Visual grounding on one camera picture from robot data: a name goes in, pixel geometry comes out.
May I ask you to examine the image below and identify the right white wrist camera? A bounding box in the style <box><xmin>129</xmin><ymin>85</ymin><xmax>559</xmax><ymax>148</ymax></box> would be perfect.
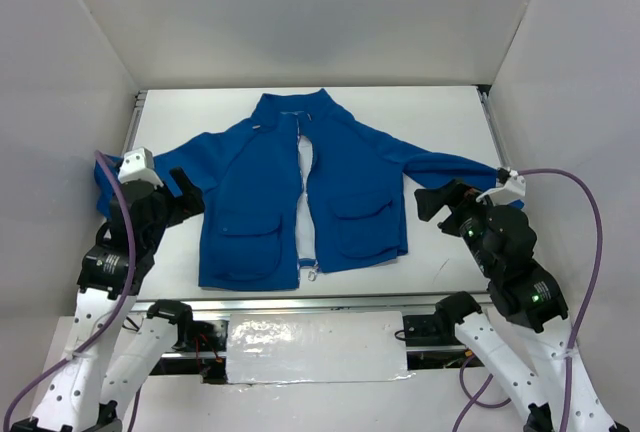
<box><xmin>476</xmin><ymin>167</ymin><xmax>526</xmax><ymax>205</ymax></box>

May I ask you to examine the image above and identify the blue zip jacket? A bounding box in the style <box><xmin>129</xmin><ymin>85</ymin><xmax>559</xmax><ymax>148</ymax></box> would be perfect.
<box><xmin>93</xmin><ymin>88</ymin><xmax>525</xmax><ymax>292</ymax></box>

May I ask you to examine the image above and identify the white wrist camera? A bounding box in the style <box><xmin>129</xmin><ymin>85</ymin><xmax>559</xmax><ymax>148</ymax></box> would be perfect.
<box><xmin>476</xmin><ymin>167</ymin><xmax>526</xmax><ymax>205</ymax></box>
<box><xmin>118</xmin><ymin>147</ymin><xmax>163</xmax><ymax>188</ymax></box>

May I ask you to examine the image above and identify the aluminium table frame rail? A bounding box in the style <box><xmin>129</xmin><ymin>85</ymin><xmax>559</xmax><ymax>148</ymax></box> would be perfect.
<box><xmin>127</xmin><ymin>291</ymin><xmax>494</xmax><ymax>314</ymax></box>

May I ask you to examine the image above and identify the white front panel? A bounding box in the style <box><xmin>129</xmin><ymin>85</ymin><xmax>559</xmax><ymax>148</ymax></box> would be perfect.
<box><xmin>226</xmin><ymin>311</ymin><xmax>411</xmax><ymax>385</ymax></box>

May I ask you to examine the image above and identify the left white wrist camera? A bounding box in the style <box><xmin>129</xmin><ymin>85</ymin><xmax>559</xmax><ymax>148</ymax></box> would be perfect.
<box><xmin>118</xmin><ymin>147</ymin><xmax>163</xmax><ymax>188</ymax></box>

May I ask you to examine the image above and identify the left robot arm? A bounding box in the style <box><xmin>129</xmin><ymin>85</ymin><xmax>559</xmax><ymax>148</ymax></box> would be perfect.
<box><xmin>2</xmin><ymin>168</ymin><xmax>204</xmax><ymax>431</ymax></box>

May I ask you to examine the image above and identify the silver zipper slider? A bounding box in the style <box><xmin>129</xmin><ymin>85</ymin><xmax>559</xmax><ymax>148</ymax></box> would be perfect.
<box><xmin>306</xmin><ymin>260</ymin><xmax>320</xmax><ymax>282</ymax></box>

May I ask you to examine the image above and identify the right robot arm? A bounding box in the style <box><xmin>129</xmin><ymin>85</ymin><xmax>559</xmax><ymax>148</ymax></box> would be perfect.
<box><xmin>414</xmin><ymin>169</ymin><xmax>625</xmax><ymax>431</ymax></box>

